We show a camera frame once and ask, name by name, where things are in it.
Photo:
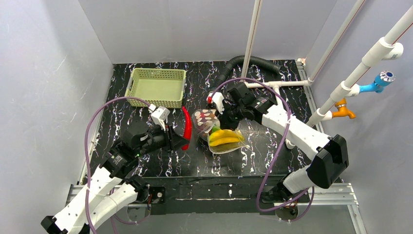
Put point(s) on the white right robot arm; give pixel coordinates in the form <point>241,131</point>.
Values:
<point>328,155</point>

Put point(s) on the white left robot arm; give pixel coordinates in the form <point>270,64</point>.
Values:
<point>109,188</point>

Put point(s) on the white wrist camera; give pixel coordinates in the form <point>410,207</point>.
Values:
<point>215,100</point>
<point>159,115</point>

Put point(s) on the blue tap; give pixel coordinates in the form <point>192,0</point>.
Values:
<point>383,79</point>

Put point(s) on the orange tap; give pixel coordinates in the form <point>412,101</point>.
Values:
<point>342,110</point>

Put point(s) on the aluminium frame rail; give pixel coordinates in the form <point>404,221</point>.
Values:
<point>341,194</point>

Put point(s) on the green fake pepper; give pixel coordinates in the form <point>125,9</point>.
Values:
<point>225,148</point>

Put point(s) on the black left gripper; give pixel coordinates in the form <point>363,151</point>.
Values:
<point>168,138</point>

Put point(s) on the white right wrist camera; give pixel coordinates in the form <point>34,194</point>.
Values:
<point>215,100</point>

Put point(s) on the green plastic basket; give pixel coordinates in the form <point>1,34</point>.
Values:
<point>160,87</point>

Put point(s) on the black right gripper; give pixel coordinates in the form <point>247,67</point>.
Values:
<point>228,112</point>

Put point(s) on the white PVC pipe frame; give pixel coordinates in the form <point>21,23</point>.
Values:
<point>386,48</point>

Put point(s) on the red fake chili pepper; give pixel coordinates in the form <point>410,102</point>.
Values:
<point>188,128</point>

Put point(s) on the clear zip top bag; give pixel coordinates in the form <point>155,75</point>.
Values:
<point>205,135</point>

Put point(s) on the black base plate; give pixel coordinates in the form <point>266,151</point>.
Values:
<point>204,195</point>

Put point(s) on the yellow fake banana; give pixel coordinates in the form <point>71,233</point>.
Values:
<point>220,137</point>

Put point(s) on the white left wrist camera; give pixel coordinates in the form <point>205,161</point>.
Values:
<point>159,115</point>

